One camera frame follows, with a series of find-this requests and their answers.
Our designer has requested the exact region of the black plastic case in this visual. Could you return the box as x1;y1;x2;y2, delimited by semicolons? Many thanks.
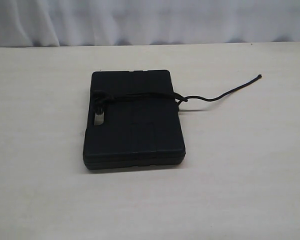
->
83;69;186;170

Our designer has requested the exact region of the black cord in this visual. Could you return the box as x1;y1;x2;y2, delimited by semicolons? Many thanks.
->
92;73;263;116

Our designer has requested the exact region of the white curtain backdrop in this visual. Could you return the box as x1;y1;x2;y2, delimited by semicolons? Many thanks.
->
0;0;300;47

